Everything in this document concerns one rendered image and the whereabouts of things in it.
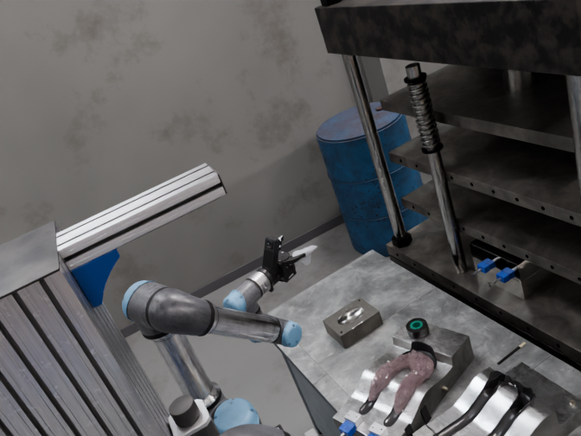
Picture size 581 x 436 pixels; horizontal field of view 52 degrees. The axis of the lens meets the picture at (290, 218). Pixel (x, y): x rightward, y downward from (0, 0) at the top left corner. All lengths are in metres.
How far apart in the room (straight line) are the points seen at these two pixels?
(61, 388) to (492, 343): 1.65
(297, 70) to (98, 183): 1.67
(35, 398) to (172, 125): 3.37
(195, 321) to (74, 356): 0.48
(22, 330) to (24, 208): 3.35
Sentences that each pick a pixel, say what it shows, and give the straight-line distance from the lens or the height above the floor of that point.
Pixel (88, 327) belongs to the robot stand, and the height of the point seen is 1.91.
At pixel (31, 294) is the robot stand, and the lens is 1.06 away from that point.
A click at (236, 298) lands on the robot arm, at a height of 1.47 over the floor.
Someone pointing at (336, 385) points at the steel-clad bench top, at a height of 0.80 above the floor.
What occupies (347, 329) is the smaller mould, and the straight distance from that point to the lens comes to 2.49.
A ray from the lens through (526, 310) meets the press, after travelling 2.51.
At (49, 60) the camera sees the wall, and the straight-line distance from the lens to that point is 4.22.
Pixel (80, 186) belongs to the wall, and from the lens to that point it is 4.37.
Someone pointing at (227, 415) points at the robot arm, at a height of 1.27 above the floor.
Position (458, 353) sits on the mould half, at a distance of 2.22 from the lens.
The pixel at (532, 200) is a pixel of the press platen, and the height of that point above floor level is 1.28.
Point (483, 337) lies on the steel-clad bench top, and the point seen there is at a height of 0.80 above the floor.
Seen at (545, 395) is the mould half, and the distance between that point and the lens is 2.10.
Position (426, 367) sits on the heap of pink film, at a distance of 2.20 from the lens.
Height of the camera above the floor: 2.41
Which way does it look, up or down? 26 degrees down
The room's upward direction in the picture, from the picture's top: 21 degrees counter-clockwise
